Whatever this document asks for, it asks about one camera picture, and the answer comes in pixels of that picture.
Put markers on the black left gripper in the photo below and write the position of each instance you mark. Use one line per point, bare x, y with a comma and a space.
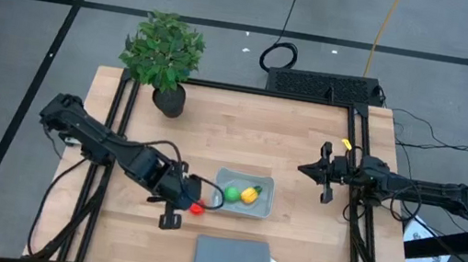
174, 187

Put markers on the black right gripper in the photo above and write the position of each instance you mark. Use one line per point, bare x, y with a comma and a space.
342, 170

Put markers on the red toy tomato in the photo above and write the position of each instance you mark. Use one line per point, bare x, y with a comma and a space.
197, 210

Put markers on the green toy lime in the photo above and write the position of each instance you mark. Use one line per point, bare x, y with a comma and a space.
232, 195

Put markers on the yellow toy pepper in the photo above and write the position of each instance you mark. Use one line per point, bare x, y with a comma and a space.
249, 195

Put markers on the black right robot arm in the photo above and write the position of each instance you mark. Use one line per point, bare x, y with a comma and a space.
429, 193

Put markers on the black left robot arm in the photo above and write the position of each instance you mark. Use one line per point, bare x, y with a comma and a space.
98, 136

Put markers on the clear plastic tupperware container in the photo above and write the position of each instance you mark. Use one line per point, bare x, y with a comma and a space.
261, 209

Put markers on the yellow tag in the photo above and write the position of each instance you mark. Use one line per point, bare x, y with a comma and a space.
346, 144

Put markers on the grey fabric mat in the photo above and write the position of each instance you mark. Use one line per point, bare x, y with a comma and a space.
233, 261

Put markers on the black perforated computer box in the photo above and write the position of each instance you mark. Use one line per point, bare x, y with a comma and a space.
320, 85

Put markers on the black beam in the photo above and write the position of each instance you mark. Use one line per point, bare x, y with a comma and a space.
450, 242

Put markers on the green plant in black pot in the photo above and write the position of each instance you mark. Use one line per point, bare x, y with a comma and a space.
162, 50

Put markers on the black aluminium table frame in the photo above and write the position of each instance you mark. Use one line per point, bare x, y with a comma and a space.
267, 93

